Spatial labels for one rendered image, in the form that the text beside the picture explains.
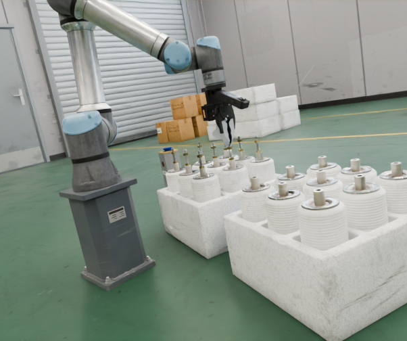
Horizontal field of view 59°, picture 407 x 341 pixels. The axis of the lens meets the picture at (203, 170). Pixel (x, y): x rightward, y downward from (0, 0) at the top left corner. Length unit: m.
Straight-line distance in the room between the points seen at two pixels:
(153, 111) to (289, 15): 3.07
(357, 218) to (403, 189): 0.13
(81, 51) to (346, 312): 1.05
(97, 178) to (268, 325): 0.63
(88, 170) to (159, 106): 6.24
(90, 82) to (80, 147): 0.25
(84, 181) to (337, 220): 0.73
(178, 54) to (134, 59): 6.10
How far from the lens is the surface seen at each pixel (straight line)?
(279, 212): 0.84
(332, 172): 1.07
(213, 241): 1.20
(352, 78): 6.64
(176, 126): 5.07
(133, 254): 1.21
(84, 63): 1.29
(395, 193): 0.91
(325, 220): 0.75
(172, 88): 7.58
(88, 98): 1.28
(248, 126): 4.06
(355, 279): 0.79
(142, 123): 7.06
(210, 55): 1.23
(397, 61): 6.38
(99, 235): 1.15
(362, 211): 0.83
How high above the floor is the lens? 0.50
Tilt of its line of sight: 11 degrees down
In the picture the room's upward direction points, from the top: 11 degrees counter-clockwise
